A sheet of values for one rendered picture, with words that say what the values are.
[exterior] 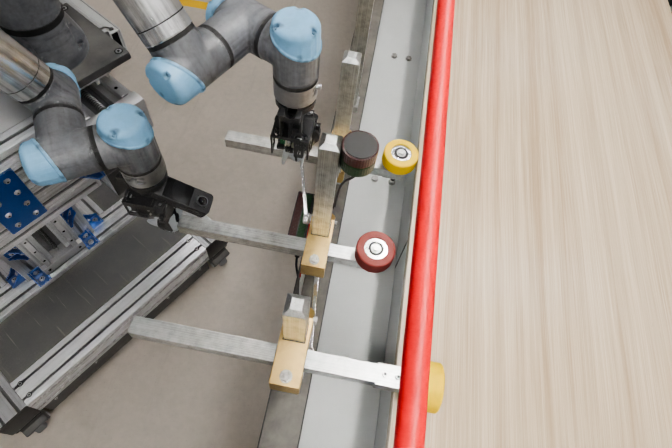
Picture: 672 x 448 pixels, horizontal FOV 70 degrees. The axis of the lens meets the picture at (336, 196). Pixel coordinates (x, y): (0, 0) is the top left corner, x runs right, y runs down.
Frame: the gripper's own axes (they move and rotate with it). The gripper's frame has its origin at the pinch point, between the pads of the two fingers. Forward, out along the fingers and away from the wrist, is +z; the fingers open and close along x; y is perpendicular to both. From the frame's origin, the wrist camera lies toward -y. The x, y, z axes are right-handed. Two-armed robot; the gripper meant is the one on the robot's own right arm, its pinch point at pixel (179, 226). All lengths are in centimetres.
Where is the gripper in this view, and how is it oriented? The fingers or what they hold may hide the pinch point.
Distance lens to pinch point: 110.1
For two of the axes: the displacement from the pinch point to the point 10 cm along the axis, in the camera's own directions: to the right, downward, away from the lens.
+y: -9.8, -1.9, 0.2
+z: -0.8, 5.2, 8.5
